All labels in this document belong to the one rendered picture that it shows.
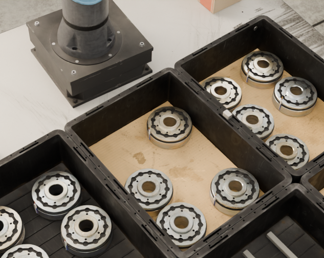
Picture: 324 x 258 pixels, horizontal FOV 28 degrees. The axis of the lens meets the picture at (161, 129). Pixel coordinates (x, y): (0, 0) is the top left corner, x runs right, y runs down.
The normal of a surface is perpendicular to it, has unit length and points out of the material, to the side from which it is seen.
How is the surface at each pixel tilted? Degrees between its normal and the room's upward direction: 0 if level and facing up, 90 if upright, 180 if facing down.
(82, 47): 74
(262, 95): 0
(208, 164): 0
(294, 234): 0
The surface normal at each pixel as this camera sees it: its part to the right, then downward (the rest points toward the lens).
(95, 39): 0.46, 0.51
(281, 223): 0.04, -0.62
